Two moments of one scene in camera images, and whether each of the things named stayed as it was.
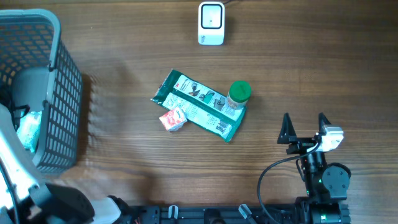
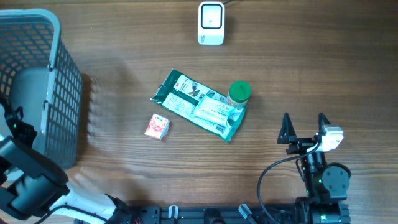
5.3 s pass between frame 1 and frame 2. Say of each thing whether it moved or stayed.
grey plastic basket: stayed
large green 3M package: stayed
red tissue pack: moved
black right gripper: stayed
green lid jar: stayed
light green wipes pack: moved
